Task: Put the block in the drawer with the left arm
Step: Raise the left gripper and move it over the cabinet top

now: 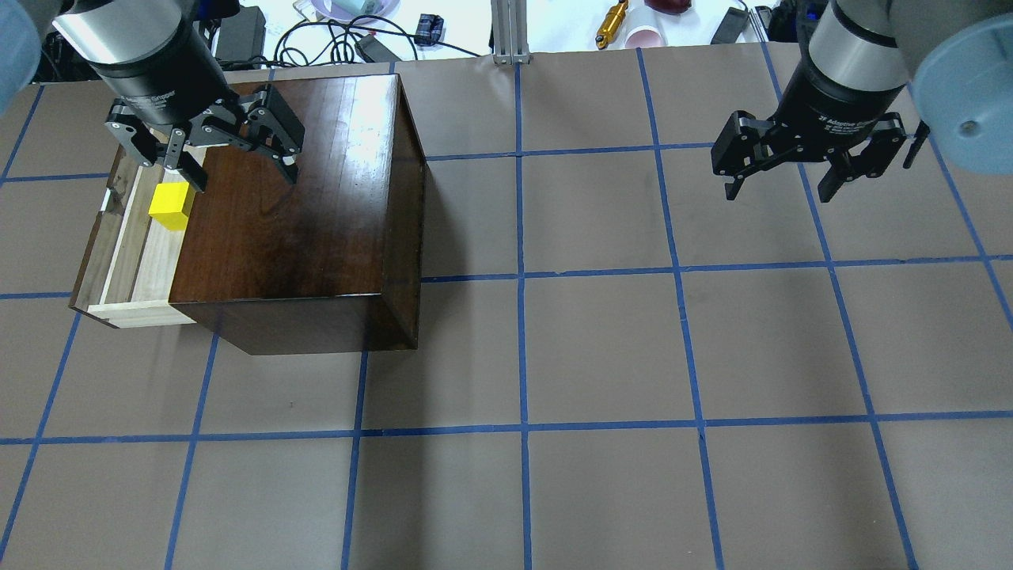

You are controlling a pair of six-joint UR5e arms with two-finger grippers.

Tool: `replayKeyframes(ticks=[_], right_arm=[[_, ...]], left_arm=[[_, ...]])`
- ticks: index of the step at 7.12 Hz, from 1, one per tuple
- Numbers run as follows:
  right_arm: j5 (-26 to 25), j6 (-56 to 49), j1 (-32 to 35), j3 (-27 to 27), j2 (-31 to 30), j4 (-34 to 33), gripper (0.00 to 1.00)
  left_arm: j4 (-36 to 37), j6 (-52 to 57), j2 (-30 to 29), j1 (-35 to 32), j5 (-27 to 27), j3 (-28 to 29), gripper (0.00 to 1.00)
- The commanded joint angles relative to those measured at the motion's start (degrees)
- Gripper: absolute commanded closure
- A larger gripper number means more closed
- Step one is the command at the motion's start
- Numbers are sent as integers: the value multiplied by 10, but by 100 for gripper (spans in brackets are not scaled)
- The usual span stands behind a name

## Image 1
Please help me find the yellow block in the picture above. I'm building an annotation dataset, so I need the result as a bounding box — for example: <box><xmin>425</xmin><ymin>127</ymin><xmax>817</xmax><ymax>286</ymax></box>
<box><xmin>148</xmin><ymin>181</ymin><xmax>194</xmax><ymax>232</ymax></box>

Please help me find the light wood drawer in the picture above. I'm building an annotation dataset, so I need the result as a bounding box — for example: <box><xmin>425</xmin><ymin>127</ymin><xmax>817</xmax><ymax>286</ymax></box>
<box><xmin>69</xmin><ymin>149</ymin><xmax>192</xmax><ymax>329</ymax></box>

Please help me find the dark wooden drawer cabinet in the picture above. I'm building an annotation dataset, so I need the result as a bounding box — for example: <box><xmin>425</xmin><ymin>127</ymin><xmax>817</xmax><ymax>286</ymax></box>
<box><xmin>168</xmin><ymin>74</ymin><xmax>428</xmax><ymax>355</ymax></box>

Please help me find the black power adapter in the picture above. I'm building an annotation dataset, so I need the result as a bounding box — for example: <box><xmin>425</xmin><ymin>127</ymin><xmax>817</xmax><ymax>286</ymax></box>
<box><xmin>710</xmin><ymin>7</ymin><xmax>749</xmax><ymax>44</ymax></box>

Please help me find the pink cup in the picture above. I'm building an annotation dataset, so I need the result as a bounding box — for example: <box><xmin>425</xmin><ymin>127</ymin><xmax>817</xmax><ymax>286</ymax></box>
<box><xmin>622</xmin><ymin>23</ymin><xmax>668</xmax><ymax>48</ymax></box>

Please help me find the red mango fruit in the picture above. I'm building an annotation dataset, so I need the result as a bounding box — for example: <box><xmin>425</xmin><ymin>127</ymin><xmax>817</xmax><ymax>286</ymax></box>
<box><xmin>644</xmin><ymin>0</ymin><xmax>693</xmax><ymax>16</ymax></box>

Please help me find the lavender plate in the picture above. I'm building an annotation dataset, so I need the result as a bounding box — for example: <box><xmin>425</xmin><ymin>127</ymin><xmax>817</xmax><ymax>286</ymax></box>
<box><xmin>311</xmin><ymin>0</ymin><xmax>401</xmax><ymax>23</ymax></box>

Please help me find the gold metal tool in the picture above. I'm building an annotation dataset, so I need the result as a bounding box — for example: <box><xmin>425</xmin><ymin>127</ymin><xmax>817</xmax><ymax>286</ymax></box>
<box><xmin>594</xmin><ymin>0</ymin><xmax>629</xmax><ymax>51</ymax></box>

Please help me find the aluminium frame post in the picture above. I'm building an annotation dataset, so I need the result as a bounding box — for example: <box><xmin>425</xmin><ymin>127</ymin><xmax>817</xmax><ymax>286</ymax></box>
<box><xmin>491</xmin><ymin>0</ymin><xmax>531</xmax><ymax>67</ymax></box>

